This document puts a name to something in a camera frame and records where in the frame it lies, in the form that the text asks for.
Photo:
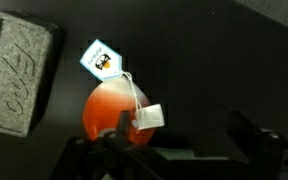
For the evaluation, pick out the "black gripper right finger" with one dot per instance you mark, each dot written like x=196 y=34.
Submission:
x=250 y=136

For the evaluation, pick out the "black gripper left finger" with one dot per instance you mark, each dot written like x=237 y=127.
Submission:
x=123 y=125

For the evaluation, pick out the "red radish plush toy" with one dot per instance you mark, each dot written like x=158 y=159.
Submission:
x=104 y=106

